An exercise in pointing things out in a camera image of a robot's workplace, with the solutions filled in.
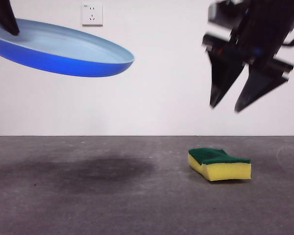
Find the blue round plate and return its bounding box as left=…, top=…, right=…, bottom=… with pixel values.
left=0, top=17, right=135, bottom=78

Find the yellow sponge with green pad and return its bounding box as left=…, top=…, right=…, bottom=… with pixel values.
left=188, top=147, right=252, bottom=182

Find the white wall socket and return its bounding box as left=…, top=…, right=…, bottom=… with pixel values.
left=82, top=2, right=104, bottom=27

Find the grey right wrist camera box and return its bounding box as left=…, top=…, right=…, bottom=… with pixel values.
left=207, top=1, right=248, bottom=27

